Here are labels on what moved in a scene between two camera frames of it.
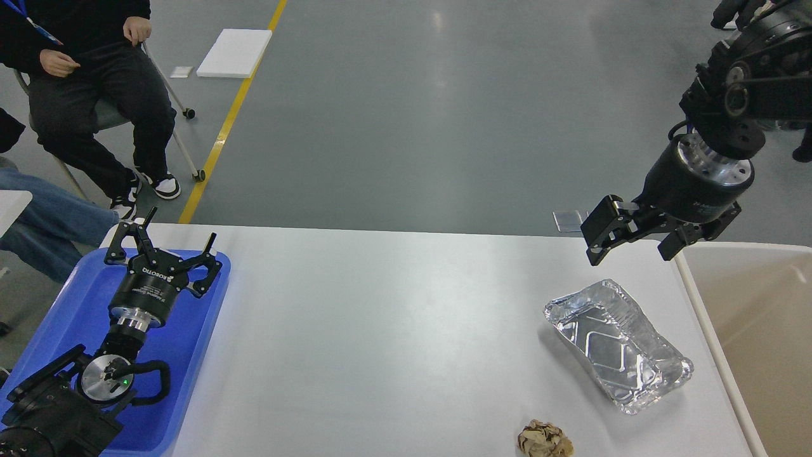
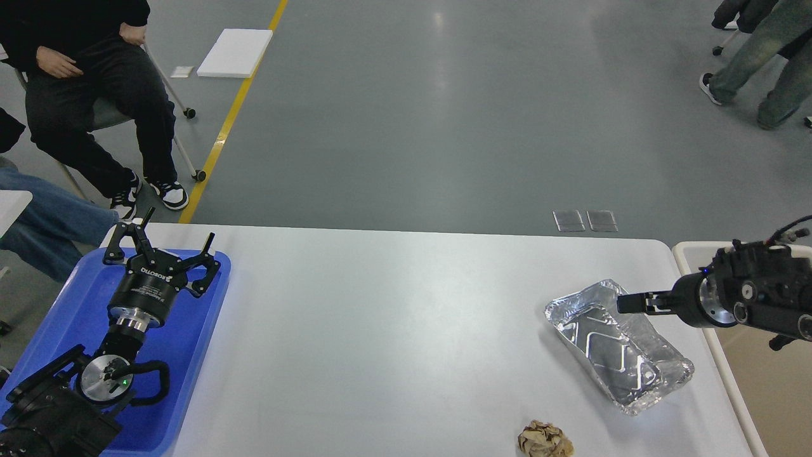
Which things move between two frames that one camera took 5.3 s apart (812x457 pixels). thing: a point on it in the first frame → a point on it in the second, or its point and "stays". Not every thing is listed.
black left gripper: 143,297 stays
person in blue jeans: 56,225 stays
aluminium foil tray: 637,365 stays
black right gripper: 689,183 → 693,299
